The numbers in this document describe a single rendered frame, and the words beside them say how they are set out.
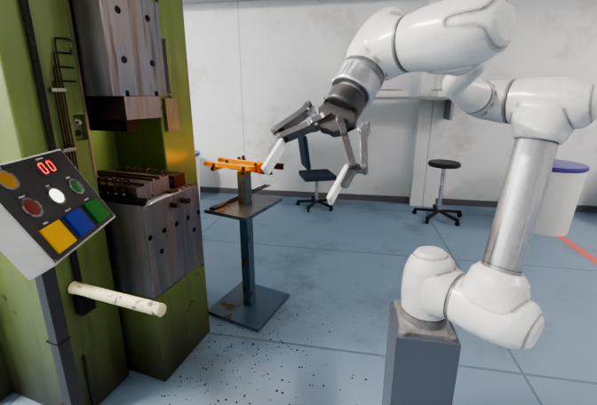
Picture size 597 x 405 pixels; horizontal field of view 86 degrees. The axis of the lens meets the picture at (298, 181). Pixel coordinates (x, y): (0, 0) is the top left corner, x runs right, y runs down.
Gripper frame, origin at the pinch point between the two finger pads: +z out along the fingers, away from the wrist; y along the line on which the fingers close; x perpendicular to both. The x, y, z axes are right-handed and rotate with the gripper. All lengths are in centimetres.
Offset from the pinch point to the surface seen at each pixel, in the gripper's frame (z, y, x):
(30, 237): 38, 57, -10
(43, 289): 55, 67, -32
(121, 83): -16, 100, -31
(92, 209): 28, 68, -30
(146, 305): 49, 51, -59
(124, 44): -29, 105, -26
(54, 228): 35, 59, -16
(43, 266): 43, 53, -15
